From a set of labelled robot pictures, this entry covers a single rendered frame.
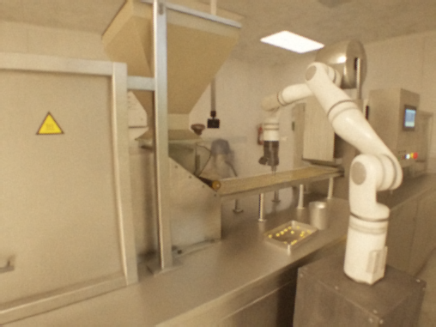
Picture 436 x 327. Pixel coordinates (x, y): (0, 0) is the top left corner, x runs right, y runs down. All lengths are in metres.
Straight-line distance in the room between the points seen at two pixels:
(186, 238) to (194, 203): 0.12
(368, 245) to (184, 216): 0.52
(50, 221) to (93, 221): 0.09
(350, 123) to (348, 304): 0.46
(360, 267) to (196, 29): 0.77
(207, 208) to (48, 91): 0.56
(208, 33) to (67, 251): 0.68
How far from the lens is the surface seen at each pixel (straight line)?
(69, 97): 0.62
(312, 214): 1.06
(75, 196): 0.64
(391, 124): 1.47
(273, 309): 0.85
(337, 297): 0.73
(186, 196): 0.81
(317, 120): 1.51
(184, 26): 0.77
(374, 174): 0.67
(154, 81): 0.66
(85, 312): 0.67
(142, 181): 0.74
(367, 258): 0.74
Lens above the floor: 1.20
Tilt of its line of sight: 8 degrees down
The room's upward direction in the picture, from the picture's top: straight up
